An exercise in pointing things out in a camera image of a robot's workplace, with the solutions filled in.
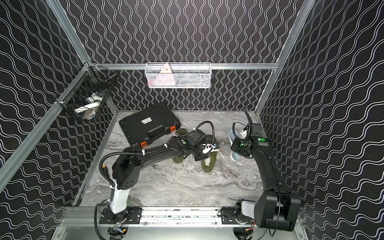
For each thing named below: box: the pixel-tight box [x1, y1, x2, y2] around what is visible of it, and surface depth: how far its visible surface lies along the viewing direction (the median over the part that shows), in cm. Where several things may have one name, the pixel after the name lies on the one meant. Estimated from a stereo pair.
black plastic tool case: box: [119, 102, 181, 148], surface depth 105 cm
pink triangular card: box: [154, 63, 176, 86], surface depth 92 cm
